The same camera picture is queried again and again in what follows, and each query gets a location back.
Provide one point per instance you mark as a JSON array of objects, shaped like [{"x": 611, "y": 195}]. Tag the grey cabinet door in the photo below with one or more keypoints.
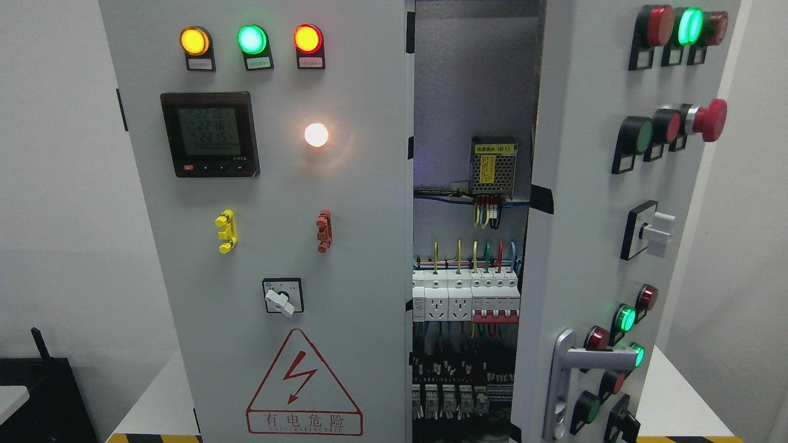
[
  {"x": 338, "y": 372},
  {"x": 607, "y": 139}
]

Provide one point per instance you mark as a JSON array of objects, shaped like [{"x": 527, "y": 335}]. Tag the white glowing indicator lamp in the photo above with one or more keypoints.
[{"x": 316, "y": 134}]

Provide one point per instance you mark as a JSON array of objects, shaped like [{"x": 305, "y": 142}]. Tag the white sockets and red breaker row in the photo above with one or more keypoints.
[{"x": 463, "y": 296}]

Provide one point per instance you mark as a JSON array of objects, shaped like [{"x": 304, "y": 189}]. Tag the metal mesh power supply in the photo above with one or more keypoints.
[{"x": 493, "y": 165}]

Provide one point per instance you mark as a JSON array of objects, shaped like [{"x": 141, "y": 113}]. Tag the relay and terminal row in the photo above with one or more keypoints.
[{"x": 461, "y": 388}]

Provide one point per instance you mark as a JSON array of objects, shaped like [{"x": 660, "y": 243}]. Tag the red indicator lamp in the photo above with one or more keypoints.
[{"x": 309, "y": 47}]

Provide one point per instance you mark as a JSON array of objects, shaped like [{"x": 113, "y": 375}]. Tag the black digital power meter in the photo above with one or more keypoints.
[{"x": 211, "y": 134}]

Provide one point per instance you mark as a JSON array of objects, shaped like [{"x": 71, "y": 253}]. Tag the green indicator lamp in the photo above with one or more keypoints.
[{"x": 255, "y": 47}]

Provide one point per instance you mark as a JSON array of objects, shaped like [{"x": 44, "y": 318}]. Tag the yellow indicator lamp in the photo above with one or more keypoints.
[{"x": 198, "y": 47}]

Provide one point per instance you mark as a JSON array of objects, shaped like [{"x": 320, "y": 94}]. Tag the red emergency stop button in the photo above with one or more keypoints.
[{"x": 709, "y": 121}]

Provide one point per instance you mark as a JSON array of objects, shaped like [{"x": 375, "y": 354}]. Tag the black box with antenna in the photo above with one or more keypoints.
[{"x": 55, "y": 411}]

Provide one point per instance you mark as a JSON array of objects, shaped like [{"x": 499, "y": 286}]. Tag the red terminal handle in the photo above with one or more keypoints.
[{"x": 324, "y": 231}]

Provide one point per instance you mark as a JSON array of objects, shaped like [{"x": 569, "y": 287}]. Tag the white rotary selector switch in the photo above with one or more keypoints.
[{"x": 283, "y": 295}]

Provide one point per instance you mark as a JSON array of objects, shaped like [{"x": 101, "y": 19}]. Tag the yellow terminal handle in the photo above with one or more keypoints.
[{"x": 227, "y": 231}]

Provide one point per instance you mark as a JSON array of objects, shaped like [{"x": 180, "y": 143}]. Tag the silver door lever handle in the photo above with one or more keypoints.
[{"x": 561, "y": 416}]

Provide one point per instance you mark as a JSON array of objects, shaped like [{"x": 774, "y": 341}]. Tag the white rotary switch right door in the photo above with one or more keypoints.
[{"x": 647, "y": 230}]

